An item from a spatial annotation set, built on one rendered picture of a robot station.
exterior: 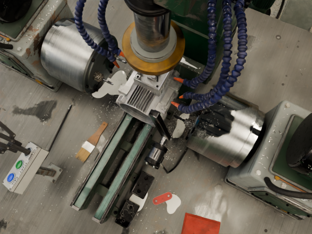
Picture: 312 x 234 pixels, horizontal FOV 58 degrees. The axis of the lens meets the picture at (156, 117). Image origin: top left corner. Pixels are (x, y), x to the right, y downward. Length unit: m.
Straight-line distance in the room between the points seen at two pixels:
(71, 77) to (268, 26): 1.00
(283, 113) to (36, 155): 0.84
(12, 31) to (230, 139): 0.84
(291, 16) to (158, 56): 2.05
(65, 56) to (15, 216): 0.72
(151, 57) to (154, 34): 0.09
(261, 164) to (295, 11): 1.98
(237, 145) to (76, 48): 0.64
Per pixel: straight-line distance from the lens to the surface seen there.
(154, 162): 1.01
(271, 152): 0.96
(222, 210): 1.27
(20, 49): 1.11
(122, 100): 1.01
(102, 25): 0.89
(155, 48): 0.76
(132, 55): 0.80
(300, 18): 2.74
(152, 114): 0.83
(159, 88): 0.96
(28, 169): 1.07
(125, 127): 1.16
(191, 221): 1.25
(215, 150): 0.96
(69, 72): 1.07
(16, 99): 1.47
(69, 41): 1.06
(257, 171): 0.93
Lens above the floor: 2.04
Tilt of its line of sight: 75 degrees down
